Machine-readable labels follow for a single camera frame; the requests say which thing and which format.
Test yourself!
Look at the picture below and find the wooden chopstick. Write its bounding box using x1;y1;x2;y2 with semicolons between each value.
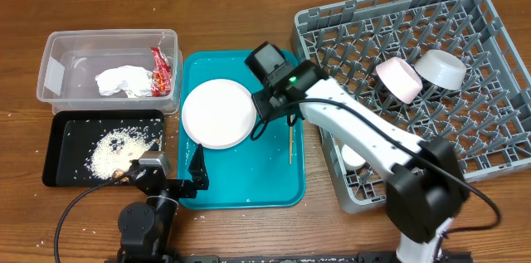
289;126;294;165

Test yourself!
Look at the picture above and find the large white plate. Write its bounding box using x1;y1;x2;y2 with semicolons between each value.
181;79;256;149

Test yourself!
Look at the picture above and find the white paper cup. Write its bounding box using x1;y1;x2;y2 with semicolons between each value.
341;144;366;171

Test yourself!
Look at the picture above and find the red snack wrapper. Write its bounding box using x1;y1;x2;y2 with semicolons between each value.
151;47;173;97

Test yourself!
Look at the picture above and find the white napkin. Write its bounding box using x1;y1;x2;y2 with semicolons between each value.
95;66;153;98

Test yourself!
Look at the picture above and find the small pink bowl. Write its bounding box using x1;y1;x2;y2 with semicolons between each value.
375;57;423;104

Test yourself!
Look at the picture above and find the grey metal bowl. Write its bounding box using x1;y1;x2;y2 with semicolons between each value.
414;50;466;90

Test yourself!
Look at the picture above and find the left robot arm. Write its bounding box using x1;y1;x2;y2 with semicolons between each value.
117;145;209;262

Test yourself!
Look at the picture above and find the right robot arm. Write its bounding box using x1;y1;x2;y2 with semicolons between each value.
245;42;470;262

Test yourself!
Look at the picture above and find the grey dishwasher rack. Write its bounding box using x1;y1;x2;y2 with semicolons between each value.
290;0;531;214

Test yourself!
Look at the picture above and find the brown food scrap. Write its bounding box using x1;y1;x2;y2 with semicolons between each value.
112;169;127;178

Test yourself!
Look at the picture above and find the teal serving tray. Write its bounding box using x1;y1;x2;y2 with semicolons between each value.
181;50;305;210

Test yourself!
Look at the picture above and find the spilled white rice pile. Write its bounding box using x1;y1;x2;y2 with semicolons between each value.
84;126;162;180

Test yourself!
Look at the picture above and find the black plastic tray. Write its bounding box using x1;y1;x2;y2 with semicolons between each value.
42;110;164;187

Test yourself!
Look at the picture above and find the clear plastic bin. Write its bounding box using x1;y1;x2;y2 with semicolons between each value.
37;29;183;114

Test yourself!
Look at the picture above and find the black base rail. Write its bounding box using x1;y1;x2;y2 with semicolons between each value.
105;251;474;263

